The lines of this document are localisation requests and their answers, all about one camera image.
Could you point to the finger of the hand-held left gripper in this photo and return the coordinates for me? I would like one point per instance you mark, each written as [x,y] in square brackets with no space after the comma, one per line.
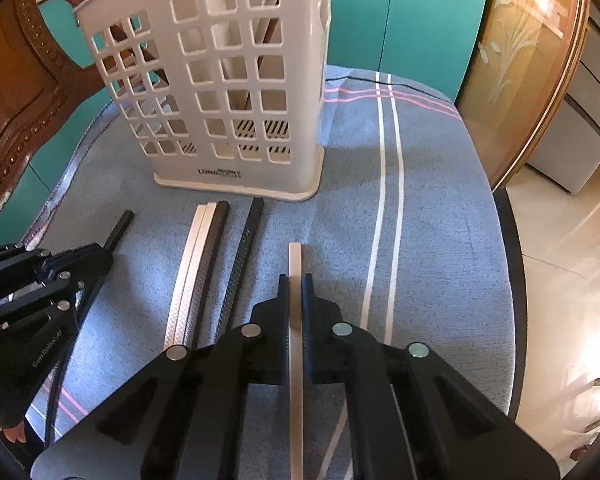
[55,292]
[80,255]

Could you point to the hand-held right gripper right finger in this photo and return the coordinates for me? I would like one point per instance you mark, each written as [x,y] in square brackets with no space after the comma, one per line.
[320,340]

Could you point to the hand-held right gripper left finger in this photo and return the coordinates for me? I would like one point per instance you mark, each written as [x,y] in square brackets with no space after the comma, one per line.
[275,330]

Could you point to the dark brown chopstick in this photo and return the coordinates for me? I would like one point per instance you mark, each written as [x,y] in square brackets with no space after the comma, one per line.
[120,230]

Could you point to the white chopstick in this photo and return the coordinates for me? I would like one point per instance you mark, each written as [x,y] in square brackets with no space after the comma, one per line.
[295,260]
[206,225]
[267,25]

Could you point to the cream and brown strips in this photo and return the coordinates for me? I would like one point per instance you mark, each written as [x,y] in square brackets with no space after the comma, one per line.
[196,225]

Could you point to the white plastic utensil holder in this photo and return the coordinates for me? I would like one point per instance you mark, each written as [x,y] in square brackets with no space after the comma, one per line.
[302,110]

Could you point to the person's left hand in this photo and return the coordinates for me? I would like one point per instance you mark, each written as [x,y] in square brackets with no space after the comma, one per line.
[14,434]

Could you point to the carved wooden chair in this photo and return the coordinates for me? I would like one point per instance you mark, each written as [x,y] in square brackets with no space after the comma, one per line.
[10,110]

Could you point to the blue striped towel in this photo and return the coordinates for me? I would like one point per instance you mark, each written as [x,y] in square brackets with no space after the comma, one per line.
[430,210]

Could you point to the wood framed glass door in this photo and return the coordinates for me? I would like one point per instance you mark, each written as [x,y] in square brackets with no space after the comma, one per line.
[520,85]

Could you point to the grey refrigerator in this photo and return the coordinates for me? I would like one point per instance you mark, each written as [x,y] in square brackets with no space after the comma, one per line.
[580,125]

